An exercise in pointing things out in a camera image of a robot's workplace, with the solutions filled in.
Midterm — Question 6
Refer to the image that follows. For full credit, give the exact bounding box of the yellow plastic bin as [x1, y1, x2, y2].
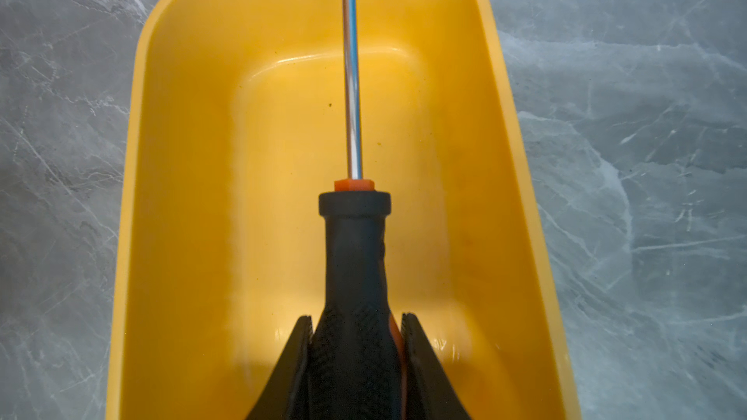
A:
[106, 0, 581, 419]

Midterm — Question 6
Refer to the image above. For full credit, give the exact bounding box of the black orange handled screwdriver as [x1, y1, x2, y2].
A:
[309, 0, 405, 419]

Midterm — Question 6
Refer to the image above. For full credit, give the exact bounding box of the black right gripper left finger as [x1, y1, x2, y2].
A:
[246, 316, 312, 420]

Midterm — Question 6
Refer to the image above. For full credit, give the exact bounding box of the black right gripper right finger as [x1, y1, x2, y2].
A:
[401, 313, 471, 420]

